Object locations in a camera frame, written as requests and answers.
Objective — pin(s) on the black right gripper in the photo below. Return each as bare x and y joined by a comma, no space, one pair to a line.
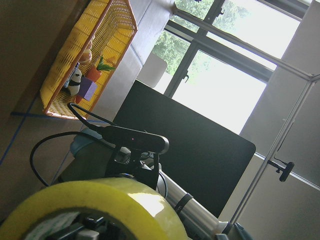
133,165

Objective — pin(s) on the yellow tape roll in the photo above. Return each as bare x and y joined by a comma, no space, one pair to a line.
141,212

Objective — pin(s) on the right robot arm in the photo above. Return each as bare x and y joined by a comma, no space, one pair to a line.
122,152

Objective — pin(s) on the yellow plastic basket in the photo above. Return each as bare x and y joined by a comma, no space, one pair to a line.
104,31

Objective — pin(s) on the black panel screen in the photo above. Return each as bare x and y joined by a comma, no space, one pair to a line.
204,158

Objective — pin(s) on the purple foam block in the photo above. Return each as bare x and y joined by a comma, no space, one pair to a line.
86,90

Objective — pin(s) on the toy carrot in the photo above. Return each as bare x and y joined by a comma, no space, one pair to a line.
95,72

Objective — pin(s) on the panda figurine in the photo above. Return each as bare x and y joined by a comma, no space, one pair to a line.
73,83

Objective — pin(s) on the toy croissant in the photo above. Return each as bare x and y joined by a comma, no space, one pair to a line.
86,56

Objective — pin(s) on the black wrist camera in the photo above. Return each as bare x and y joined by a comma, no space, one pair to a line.
134,139

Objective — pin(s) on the black clamp on frame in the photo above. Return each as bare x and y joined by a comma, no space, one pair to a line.
285,170

